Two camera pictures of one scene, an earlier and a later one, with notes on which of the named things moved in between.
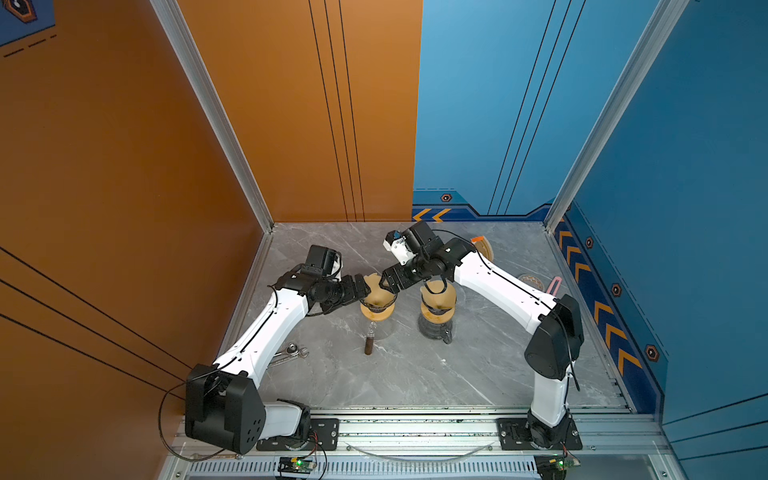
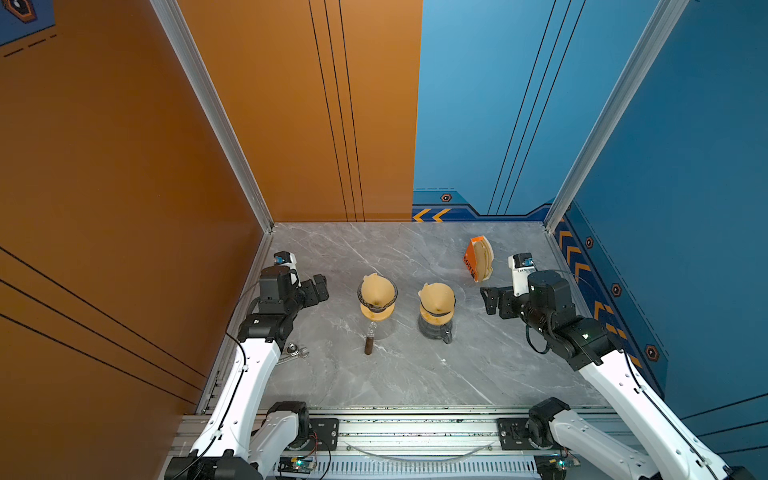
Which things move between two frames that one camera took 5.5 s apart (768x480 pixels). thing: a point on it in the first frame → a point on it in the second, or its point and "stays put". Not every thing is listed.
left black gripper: [350, 293] → [311, 298]
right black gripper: [388, 275] → [504, 294]
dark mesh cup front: [436, 331] stays put
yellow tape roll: [377, 316] stays put
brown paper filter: [377, 296] stays put
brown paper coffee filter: [444, 300] stays put
